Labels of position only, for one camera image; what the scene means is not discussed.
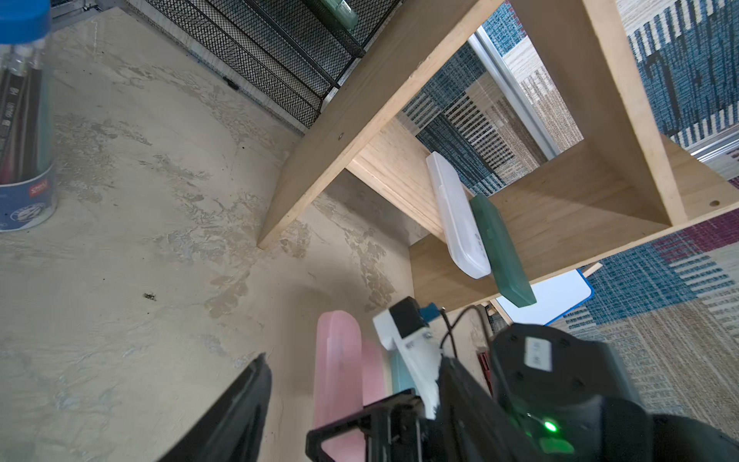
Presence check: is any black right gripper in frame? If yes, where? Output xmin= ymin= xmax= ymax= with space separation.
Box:
xmin=305 ymin=389 xmax=445 ymax=461

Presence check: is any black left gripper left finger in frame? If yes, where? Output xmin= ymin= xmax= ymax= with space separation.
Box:
xmin=161 ymin=353 xmax=273 ymax=461

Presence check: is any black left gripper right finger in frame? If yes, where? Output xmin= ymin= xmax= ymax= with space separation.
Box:
xmin=436 ymin=357 xmax=550 ymax=461

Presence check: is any pink pencil case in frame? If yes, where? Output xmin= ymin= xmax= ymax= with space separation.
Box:
xmin=362 ymin=338 xmax=388 ymax=406
xmin=314 ymin=311 xmax=364 ymax=429

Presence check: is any dark green pencil case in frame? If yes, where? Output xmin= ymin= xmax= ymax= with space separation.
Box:
xmin=470 ymin=194 xmax=537 ymax=308

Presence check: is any clear white pencil case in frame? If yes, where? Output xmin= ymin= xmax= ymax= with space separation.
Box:
xmin=426 ymin=151 xmax=492 ymax=279

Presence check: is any light blue pencil case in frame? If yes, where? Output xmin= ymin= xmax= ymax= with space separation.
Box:
xmin=390 ymin=350 xmax=416 ymax=394

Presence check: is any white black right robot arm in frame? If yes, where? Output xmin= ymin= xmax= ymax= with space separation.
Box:
xmin=306 ymin=323 xmax=738 ymax=461

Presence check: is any wooden two-tier shelf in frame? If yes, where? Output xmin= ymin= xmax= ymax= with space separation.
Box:
xmin=258 ymin=1 xmax=738 ymax=309

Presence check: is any pencil jar with blue lid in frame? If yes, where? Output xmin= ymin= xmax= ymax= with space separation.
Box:
xmin=1 ymin=1 xmax=57 ymax=233

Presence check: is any small whiteboard on easel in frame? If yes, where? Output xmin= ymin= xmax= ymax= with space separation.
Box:
xmin=496 ymin=269 xmax=594 ymax=325

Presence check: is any green folder on rack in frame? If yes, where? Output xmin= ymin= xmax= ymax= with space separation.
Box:
xmin=310 ymin=0 xmax=358 ymax=32

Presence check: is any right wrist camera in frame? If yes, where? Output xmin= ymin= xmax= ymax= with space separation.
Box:
xmin=373 ymin=296 xmax=443 ymax=420

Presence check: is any black mesh wire rack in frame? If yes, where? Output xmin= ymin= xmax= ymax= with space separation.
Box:
xmin=126 ymin=1 xmax=400 ymax=132

